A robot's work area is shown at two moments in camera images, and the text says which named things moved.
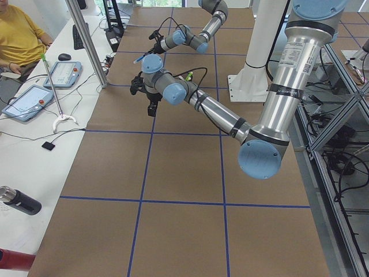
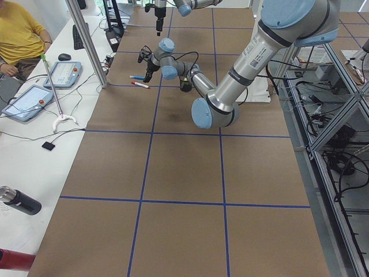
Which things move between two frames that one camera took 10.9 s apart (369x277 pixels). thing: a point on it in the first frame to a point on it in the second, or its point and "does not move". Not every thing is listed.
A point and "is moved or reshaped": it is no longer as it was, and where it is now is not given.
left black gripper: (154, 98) to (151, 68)
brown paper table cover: (164, 195) does not move
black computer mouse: (64, 56) does not move
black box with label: (113, 35) does not move
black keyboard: (77, 40) does not move
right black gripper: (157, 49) to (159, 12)
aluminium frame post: (82, 29) does not move
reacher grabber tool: (61, 117) does not move
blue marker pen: (139, 59) is moved or reshaped
